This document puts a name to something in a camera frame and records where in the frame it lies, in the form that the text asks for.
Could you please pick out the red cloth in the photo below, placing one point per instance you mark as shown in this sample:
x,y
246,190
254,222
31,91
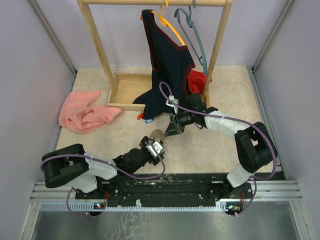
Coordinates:
x,y
196,82

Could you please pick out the yellow hanger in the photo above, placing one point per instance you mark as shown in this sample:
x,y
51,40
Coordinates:
x,y
166,23

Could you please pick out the red key tag left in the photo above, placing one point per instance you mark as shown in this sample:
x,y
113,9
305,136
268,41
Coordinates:
x,y
140,116

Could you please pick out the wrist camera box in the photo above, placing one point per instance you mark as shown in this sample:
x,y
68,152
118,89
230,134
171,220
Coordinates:
x,y
171,101
154,147

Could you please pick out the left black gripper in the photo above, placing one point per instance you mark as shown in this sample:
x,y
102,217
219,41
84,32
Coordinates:
x,y
156,159

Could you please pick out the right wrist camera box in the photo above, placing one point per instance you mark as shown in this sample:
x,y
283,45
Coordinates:
x,y
171,101

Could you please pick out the wooden clothes rack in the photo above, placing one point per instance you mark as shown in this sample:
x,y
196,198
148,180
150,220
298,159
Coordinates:
x,y
125,87

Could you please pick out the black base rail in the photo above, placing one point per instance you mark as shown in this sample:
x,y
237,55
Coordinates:
x,y
167,191

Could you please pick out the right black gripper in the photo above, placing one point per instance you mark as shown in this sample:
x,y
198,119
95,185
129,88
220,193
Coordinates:
x,y
174,128

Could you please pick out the pink cloth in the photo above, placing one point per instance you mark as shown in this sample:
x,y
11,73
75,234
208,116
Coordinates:
x,y
79,115

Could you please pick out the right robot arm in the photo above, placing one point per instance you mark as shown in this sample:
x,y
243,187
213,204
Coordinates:
x,y
254,146

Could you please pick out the dark navy vest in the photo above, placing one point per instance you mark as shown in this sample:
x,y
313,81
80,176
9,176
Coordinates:
x,y
170,63

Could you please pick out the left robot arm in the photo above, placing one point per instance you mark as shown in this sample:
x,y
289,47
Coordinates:
x,y
72,166

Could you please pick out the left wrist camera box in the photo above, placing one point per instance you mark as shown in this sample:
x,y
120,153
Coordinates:
x,y
154,147

